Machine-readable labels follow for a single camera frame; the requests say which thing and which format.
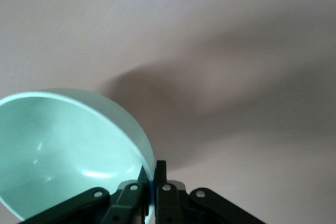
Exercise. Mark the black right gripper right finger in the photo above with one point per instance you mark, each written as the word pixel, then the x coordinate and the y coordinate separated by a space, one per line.
pixel 170 203

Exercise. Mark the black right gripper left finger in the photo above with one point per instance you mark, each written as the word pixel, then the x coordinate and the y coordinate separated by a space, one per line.
pixel 126 203

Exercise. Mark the light green bowl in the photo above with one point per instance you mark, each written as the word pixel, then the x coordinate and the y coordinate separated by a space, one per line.
pixel 65 150

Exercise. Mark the brown tablecloth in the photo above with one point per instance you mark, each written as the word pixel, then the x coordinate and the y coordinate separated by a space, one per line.
pixel 210 51

